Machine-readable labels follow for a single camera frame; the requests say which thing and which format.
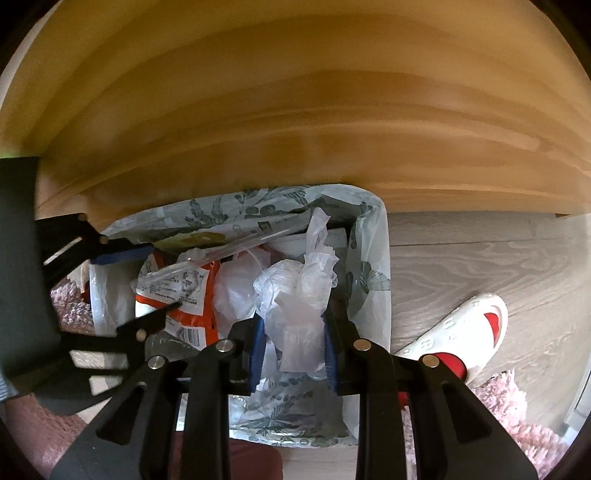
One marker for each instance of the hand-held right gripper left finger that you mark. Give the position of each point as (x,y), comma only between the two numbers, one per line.
(257,360)

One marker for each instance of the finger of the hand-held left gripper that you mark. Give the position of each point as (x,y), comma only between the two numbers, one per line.
(124,254)
(129,344)

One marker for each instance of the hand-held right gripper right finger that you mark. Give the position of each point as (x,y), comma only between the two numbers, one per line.
(330,360)

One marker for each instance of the orange red snack packet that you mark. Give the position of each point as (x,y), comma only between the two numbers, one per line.
(184,323)

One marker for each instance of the white plastic bag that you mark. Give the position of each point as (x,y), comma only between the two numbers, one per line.
(295,300)

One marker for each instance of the small clear plastic wrapper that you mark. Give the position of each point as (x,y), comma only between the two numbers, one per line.
(240,247)

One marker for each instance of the floral lined trash bin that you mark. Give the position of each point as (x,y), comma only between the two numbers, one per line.
(258,203)

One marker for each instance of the person's left leg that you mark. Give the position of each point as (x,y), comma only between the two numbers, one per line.
(69,314)

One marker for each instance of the person's leg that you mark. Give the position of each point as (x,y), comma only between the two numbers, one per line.
(508,415)
(69,314)

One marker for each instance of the maroon cloth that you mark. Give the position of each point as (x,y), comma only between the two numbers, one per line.
(254,461)

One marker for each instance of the white red slipper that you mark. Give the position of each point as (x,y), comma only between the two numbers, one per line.
(443,332)

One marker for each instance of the person's right leg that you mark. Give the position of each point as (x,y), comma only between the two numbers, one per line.
(508,415)

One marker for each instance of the wooden bed frame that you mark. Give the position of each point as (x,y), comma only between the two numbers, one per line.
(277,92)

